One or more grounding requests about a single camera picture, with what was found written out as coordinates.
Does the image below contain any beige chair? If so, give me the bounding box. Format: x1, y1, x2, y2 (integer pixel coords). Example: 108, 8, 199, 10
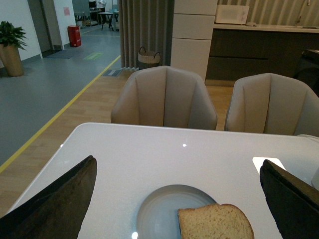
111, 66, 217, 130
224, 73, 319, 136

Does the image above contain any grey curtain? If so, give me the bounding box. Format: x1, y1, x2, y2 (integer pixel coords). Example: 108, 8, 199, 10
118, 0, 175, 68

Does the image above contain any slice of brown bread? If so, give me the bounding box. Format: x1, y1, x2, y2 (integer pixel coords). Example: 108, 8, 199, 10
178, 204, 254, 239

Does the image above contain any white microwave oven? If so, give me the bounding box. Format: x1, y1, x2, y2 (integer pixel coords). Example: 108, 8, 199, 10
215, 5, 250, 24

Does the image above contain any dark kitchen counter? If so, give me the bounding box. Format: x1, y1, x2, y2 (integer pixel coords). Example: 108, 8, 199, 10
206, 28, 319, 81

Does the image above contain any dark washing machine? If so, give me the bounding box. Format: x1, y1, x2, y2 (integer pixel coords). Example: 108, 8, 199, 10
293, 49, 319, 96

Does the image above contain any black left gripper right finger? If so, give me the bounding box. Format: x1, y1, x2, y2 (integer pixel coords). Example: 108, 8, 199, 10
260, 160, 319, 239

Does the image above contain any beige chair on right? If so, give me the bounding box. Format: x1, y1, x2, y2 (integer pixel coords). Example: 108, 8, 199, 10
224, 73, 319, 136

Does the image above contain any grey-blue ceramic plate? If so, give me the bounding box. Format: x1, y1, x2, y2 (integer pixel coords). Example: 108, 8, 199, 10
136, 184, 216, 239

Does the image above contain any white tall cabinet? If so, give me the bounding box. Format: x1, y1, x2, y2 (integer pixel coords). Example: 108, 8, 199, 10
170, 0, 217, 80

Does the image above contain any beige chair on left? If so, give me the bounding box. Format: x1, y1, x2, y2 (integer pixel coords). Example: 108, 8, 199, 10
111, 66, 217, 130

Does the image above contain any potted green plant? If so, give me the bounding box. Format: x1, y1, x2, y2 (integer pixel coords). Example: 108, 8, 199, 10
0, 21, 26, 77

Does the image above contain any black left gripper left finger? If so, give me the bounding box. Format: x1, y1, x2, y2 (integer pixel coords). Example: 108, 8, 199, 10
0, 155, 97, 239

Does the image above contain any woven basket with handles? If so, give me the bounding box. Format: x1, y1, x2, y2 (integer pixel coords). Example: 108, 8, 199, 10
138, 46, 161, 70

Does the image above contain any red bin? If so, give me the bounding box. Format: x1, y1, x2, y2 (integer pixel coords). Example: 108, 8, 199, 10
67, 25, 82, 47

